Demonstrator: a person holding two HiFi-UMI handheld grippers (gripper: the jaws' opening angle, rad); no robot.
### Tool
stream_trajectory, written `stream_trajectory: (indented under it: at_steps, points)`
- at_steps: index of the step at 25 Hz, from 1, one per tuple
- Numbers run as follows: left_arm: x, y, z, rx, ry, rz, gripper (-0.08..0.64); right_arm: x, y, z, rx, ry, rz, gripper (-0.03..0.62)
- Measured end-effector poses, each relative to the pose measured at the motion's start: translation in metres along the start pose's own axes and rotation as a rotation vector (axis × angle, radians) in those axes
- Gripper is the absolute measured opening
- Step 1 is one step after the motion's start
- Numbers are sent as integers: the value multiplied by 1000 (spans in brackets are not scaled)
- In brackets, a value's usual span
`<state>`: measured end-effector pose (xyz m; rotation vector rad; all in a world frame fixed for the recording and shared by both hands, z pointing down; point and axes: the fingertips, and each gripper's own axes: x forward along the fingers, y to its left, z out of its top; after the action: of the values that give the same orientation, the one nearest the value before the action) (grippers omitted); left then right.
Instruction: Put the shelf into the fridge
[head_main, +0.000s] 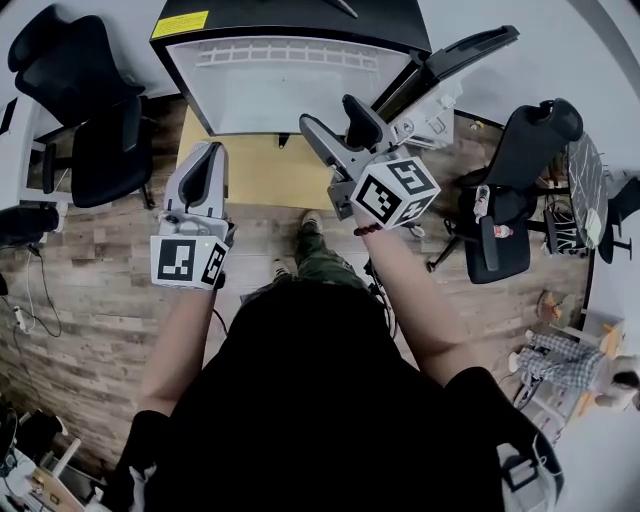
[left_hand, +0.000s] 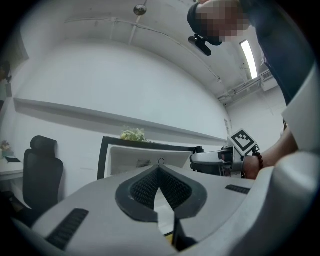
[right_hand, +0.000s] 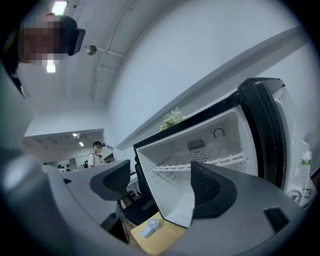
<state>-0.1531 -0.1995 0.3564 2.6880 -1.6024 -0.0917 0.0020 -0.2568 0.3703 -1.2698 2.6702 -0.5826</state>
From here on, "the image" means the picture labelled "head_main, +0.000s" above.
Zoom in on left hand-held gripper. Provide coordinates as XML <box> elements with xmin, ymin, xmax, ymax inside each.
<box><xmin>149</xmin><ymin>141</ymin><xmax>237</xmax><ymax>291</ymax></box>

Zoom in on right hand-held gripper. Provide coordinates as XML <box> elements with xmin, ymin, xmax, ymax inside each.
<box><xmin>298</xmin><ymin>93</ymin><xmax>441</xmax><ymax>231</ymax></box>

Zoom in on black mini fridge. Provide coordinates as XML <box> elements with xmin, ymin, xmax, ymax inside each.
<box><xmin>148</xmin><ymin>0</ymin><xmax>434</xmax><ymax>137</ymax></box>

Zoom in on white wire fridge shelf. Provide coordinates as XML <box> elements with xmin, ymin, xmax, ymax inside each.
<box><xmin>194</xmin><ymin>42</ymin><xmax>379</xmax><ymax>69</ymax></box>

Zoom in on person's left forearm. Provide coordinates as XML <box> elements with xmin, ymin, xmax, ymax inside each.
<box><xmin>139</xmin><ymin>287</ymin><xmax>219</xmax><ymax>416</ymax></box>

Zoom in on person's right forearm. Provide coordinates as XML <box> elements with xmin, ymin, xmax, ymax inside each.
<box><xmin>357</xmin><ymin>227</ymin><xmax>481</xmax><ymax>386</ymax></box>

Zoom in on small wooden table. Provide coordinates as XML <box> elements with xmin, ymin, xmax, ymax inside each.
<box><xmin>175</xmin><ymin>102</ymin><xmax>351</xmax><ymax>211</ymax></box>

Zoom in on black mesh office chair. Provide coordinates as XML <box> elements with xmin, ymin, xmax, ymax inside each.
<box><xmin>7</xmin><ymin>4</ymin><xmax>156</xmax><ymax>210</ymax></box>
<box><xmin>427</xmin><ymin>98</ymin><xmax>585</xmax><ymax>285</ymax></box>

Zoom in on person's camouflage trousers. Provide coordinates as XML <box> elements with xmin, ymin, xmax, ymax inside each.
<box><xmin>239</xmin><ymin>227</ymin><xmax>374</xmax><ymax>301</ymax></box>

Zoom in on crumpled clear plastic bottle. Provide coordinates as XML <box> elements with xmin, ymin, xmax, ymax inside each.
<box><xmin>474</xmin><ymin>184</ymin><xmax>492</xmax><ymax>224</ymax></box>

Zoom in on white desk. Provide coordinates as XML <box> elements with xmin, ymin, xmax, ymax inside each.
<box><xmin>0</xmin><ymin>97</ymin><xmax>76</xmax><ymax>209</ymax></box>

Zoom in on round black marble table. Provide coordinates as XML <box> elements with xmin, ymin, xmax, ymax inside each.
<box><xmin>567</xmin><ymin>132</ymin><xmax>609</xmax><ymax>251</ymax></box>

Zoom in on black and white bag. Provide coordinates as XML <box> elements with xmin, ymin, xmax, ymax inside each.
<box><xmin>542</xmin><ymin>207</ymin><xmax>591</xmax><ymax>259</ymax></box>

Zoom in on person's black shirt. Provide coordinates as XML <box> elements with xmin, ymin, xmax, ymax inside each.
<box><xmin>102</xmin><ymin>279</ymin><xmax>566</xmax><ymax>512</ymax></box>

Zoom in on orange shoe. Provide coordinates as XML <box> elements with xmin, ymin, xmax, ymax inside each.
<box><xmin>537</xmin><ymin>289</ymin><xmax>564</xmax><ymax>321</ymax></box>

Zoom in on grey shoe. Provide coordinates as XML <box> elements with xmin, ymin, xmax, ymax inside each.
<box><xmin>559</xmin><ymin>294</ymin><xmax>584</xmax><ymax>321</ymax></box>

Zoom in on black cable bundle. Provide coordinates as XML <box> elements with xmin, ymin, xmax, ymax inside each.
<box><xmin>364</xmin><ymin>259</ymin><xmax>401</xmax><ymax>341</ymax></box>

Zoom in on grey backpack strap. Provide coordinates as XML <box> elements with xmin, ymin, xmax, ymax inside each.
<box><xmin>494</xmin><ymin>442</ymin><xmax>566</xmax><ymax>512</ymax></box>

